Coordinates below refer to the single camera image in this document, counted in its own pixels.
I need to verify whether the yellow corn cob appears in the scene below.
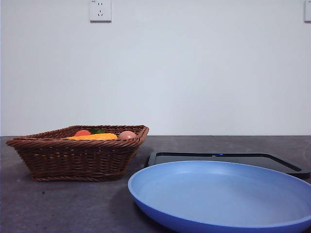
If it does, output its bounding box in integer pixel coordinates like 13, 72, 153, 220
63, 133, 119, 141

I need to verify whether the blue round plate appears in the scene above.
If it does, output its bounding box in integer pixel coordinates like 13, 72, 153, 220
127, 160, 311, 233

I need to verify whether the brown wicker basket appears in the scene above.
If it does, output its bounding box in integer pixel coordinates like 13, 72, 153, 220
6, 125, 150, 182

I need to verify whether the brown egg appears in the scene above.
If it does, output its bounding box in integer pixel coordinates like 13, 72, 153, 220
118, 131, 138, 140

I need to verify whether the black rectangular tray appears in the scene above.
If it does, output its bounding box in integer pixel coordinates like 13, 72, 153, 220
145, 151, 311, 180

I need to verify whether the white wall socket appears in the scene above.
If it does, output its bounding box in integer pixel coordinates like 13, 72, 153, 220
89, 0, 112, 24
304, 0, 311, 24

